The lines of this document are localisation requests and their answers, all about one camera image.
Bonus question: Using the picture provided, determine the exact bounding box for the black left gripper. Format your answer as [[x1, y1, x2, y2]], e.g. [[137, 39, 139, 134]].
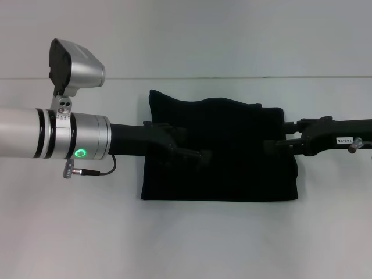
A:
[[110, 121, 215, 170]]

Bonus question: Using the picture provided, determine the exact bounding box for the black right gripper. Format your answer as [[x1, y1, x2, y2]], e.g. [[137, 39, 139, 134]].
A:
[[262, 116, 372, 157]]

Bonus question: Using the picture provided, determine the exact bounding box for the black shirt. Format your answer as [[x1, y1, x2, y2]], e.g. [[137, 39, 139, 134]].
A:
[[139, 88, 300, 202]]

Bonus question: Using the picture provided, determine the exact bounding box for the right gripper cable with plugs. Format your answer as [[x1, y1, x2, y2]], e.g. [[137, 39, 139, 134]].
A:
[[348, 137, 364, 153]]

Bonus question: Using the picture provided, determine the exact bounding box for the gripper cable with plugs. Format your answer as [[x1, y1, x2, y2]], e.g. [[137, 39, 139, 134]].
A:
[[348, 137, 364, 153], [61, 153, 117, 178]]

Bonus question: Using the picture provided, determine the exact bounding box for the left gripper cable with plugs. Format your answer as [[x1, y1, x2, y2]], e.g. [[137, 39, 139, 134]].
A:
[[61, 153, 117, 178]]

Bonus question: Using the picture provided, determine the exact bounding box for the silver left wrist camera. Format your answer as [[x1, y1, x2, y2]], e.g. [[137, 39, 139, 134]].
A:
[[48, 38, 106, 113]]

